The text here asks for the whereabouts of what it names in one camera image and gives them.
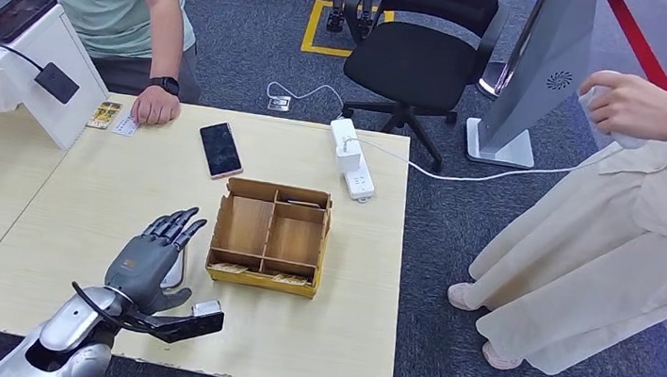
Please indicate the white power strip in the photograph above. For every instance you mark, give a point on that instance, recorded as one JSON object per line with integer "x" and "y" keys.
{"x": 361, "y": 184}

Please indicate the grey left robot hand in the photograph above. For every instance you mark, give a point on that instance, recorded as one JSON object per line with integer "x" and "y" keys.
{"x": 142, "y": 266}

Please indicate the black smartphone pink edge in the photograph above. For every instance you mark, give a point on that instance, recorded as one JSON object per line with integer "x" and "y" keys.
{"x": 220, "y": 150}

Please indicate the black power adapter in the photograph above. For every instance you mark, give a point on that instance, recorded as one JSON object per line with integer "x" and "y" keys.
{"x": 58, "y": 83}

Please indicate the pale pink shoe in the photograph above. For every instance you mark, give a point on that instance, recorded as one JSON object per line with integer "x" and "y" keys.
{"x": 464, "y": 297}
{"x": 499, "y": 357}

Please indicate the person's right hand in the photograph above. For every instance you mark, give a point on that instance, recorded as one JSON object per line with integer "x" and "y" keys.
{"x": 632, "y": 105}

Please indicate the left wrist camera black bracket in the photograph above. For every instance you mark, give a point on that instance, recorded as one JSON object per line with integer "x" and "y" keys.
{"x": 202, "y": 323}

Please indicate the grey card reader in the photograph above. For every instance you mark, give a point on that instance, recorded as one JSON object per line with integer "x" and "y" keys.
{"x": 177, "y": 273}

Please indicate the wooden compartment box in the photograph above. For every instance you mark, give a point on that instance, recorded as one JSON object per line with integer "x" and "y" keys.
{"x": 250, "y": 228}

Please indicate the white ID card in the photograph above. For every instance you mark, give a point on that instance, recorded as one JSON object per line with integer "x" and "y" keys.
{"x": 125, "y": 127}

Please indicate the white handheld controller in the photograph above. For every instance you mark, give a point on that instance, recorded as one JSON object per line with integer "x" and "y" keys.
{"x": 624, "y": 142}

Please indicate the white charger plug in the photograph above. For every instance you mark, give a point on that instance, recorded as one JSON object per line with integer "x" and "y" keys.
{"x": 348, "y": 157}

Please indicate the white desktop riser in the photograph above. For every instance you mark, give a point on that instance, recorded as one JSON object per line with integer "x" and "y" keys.
{"x": 68, "y": 94}

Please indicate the silver floor socket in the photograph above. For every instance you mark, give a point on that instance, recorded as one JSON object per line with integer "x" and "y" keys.
{"x": 279, "y": 103}

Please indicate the person's left hand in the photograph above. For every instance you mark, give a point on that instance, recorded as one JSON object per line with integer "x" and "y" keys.
{"x": 155, "y": 107}

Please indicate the black wristwatch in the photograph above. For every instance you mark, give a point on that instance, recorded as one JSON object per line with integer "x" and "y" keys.
{"x": 163, "y": 85}

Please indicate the black office chair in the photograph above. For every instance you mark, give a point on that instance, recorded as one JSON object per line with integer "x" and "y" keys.
{"x": 416, "y": 64}

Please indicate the yellow hotel key card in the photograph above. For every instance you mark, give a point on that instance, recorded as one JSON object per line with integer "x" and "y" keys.
{"x": 230, "y": 268}
{"x": 104, "y": 116}
{"x": 290, "y": 279}

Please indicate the person's left forearm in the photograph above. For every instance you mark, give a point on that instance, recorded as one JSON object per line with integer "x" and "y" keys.
{"x": 164, "y": 48}

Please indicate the grey kiosk screen stand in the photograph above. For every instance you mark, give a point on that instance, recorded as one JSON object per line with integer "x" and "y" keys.
{"x": 542, "y": 66}

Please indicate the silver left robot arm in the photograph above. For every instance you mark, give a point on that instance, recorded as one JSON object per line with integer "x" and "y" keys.
{"x": 73, "y": 327}

